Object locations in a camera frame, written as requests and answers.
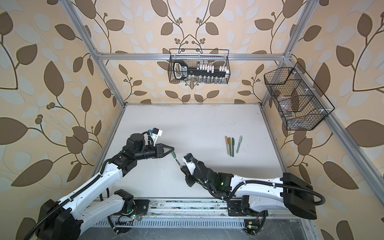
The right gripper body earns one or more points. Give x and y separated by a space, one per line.
191 179

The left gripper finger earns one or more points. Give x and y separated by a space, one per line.
162 155
167 149

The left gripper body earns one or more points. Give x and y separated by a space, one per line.
150 152

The green pen cap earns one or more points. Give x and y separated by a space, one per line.
173 154

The dark green pen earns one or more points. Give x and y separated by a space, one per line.
239 144
233 146

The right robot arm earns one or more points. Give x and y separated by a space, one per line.
288 193

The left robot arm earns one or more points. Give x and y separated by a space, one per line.
72 215

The black socket tool set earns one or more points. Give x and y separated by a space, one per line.
183 71

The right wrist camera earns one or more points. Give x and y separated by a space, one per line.
188 160

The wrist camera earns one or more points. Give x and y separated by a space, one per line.
155 133
188 160

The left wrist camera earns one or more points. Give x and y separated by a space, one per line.
155 133

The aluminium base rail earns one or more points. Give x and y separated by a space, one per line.
158 208

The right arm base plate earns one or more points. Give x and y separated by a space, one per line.
237 209

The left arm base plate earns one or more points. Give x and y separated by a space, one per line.
135 207

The back wire basket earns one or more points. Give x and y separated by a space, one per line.
217 57

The side wire basket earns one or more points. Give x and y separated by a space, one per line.
300 102

